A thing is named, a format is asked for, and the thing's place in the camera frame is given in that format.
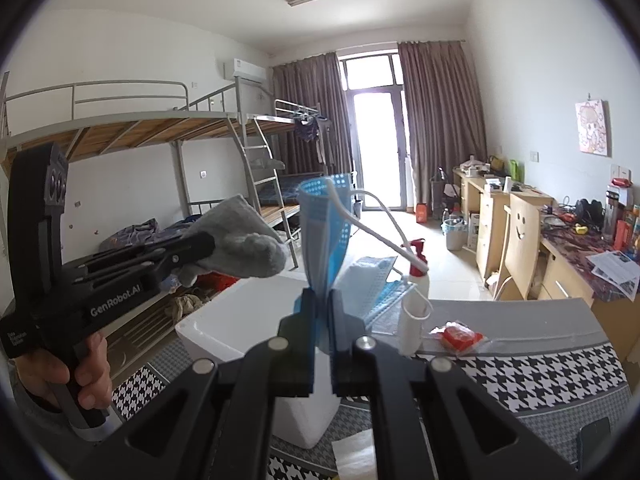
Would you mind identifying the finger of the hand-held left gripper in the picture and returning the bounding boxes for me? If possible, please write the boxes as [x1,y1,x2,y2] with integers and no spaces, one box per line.
[75,239,217,291]
[100,232,211,257]

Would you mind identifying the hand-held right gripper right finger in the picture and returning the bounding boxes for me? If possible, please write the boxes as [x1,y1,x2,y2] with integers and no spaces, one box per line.
[327,291,593,480]

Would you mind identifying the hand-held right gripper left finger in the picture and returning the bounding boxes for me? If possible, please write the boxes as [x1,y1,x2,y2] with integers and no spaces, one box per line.
[65,287,321,480]

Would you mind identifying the blue face masks pile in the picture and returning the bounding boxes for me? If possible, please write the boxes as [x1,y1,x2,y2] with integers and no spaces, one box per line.
[342,255,398,311]

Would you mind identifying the blue face mask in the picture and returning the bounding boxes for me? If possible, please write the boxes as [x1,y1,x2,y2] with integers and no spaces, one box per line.
[360,280,417,336]
[297,172,426,353]

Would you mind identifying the grey sock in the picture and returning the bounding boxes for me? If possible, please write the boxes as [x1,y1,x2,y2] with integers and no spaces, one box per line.
[177,195,288,288]

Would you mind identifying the white foam box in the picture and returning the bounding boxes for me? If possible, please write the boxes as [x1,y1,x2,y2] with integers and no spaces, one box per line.
[175,270,401,451]

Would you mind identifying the person's left hand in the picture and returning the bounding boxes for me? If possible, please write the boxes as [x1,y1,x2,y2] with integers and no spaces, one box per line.
[7,334,113,402]

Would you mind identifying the blue plaid duvet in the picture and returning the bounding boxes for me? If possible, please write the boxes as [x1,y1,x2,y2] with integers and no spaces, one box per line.
[162,214,203,241]

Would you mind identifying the purple patterned blanket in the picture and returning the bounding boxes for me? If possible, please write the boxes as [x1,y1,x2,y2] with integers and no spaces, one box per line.
[99,217,166,253]

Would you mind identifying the red plastic bag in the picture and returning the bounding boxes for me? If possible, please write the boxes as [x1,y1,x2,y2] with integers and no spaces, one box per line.
[197,272,241,293]

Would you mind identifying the yellowish rag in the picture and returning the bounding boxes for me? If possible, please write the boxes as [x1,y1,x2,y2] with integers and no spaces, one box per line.
[167,292,213,319]

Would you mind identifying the white spray bottle red top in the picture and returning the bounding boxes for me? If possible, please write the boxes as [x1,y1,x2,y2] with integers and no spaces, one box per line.
[397,239,434,356]

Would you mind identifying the metal bunk ladder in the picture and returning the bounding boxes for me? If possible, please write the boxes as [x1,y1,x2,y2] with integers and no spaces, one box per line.
[235,115,303,268]

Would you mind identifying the grey metal bunk bed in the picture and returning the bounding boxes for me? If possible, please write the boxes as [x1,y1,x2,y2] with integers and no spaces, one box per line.
[252,99,333,231]
[0,71,303,361]

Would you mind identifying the red packet in clear wrap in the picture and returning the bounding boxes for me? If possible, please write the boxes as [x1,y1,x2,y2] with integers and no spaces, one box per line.
[430,321,486,357]

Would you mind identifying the dark blue plaid bedding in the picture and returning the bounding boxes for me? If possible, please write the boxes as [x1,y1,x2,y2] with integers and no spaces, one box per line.
[276,172,321,197]

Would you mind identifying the paper sheet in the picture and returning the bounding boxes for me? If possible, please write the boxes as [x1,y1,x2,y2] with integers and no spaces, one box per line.
[331,430,376,470]

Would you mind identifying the white bucket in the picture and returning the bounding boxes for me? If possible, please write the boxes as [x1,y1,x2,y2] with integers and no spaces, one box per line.
[442,217,469,251]

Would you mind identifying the black metal rack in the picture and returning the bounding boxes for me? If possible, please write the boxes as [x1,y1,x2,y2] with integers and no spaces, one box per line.
[430,166,463,211]

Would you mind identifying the hanging dark clothes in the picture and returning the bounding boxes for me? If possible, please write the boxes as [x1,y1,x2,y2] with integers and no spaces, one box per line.
[292,115,331,166]

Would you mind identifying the wooden desk with drawers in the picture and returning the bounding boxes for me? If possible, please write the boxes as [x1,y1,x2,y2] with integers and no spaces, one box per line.
[452,165,553,281]

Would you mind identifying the glass balcony door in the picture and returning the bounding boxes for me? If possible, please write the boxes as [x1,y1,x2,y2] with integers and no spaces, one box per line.
[337,50,411,211]

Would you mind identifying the white air conditioner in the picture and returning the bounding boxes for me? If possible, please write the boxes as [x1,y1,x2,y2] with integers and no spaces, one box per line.
[223,57,268,81]

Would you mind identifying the brown curtain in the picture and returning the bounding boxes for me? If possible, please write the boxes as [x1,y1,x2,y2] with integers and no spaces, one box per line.
[397,40,488,211]
[270,52,353,176]

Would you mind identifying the houndstooth tablecloth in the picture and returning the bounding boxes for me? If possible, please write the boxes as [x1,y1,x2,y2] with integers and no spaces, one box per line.
[107,297,633,480]

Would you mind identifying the wooden chair with smiley face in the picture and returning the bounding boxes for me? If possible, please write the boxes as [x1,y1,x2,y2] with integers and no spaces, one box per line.
[492,191,544,301]

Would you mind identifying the wooden desk with patterned cover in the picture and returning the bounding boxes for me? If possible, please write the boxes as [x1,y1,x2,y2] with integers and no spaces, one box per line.
[537,207,640,361]

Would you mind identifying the printed papers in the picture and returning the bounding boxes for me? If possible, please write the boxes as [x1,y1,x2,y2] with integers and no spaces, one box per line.
[586,250,640,302]

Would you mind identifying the dark flat object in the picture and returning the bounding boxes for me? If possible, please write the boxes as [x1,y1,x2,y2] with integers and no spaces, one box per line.
[575,416,612,472]

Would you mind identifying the dark thermos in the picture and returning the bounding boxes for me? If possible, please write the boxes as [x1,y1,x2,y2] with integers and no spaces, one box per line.
[602,188,621,241]

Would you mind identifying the cartoon wall poster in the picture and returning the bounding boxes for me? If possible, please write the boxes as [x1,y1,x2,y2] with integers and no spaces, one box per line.
[575,100,612,157]

